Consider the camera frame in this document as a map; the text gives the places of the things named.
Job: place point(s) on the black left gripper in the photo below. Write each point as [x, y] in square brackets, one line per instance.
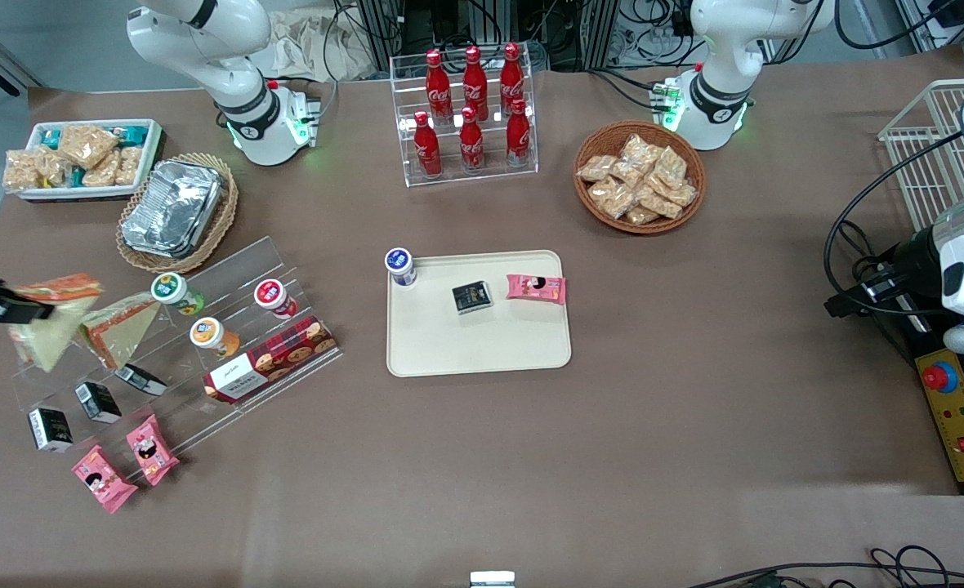
[912, 257]

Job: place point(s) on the triangle sandwich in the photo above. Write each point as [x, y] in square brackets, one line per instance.
[118, 331]
[49, 339]

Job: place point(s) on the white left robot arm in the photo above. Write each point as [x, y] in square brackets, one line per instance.
[719, 49]

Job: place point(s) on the beige plastic serving tray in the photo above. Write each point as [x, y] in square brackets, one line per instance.
[482, 343]

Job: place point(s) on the small black snack box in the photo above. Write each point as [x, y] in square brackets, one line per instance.
[140, 378]
[472, 296]
[49, 429]
[96, 400]

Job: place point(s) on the white rectangular plastic bin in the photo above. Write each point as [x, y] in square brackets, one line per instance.
[82, 193]

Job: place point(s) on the green lid yogurt bottle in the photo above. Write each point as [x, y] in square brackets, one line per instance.
[170, 287]

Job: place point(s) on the small teal snack packet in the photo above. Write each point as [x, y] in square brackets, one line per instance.
[51, 137]
[132, 132]
[73, 178]

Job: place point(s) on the clear rice cracker packet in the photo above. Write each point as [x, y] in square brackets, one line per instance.
[639, 151]
[87, 143]
[53, 166]
[641, 216]
[20, 170]
[682, 193]
[670, 166]
[104, 171]
[660, 200]
[613, 196]
[129, 163]
[595, 169]

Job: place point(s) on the stacked aluminium foil containers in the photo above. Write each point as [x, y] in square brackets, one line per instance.
[171, 208]

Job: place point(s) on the orange lid yogurt bottle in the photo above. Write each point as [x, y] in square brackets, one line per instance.
[206, 331]

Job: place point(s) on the pink cartoon snack packet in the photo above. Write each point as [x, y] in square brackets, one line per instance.
[151, 449]
[537, 287]
[102, 478]

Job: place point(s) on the clear acrylic tiered snack shelf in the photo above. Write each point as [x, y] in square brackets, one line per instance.
[188, 408]

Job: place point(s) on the oval wicker basket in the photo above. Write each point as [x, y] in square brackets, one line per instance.
[225, 208]

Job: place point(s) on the red lid yogurt bottle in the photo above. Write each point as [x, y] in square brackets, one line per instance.
[270, 292]

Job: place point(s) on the red plaid cookie box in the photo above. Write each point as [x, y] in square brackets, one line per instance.
[286, 351]

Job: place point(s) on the round brown wicker basket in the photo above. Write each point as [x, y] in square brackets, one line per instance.
[604, 135]

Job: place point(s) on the red cola bottle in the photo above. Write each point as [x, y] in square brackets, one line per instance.
[471, 143]
[511, 75]
[427, 147]
[475, 77]
[437, 86]
[519, 135]

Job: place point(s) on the blue lid yogurt bottle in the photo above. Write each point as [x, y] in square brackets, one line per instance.
[399, 263]

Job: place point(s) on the clear acrylic bottle rack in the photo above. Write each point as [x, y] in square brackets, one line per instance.
[482, 175]

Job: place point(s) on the crumpled beige cloth bag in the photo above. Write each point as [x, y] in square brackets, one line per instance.
[310, 49]

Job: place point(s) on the small white device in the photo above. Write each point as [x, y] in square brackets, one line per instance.
[492, 580]

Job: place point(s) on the metal equipment rack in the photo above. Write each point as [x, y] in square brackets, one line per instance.
[384, 24]

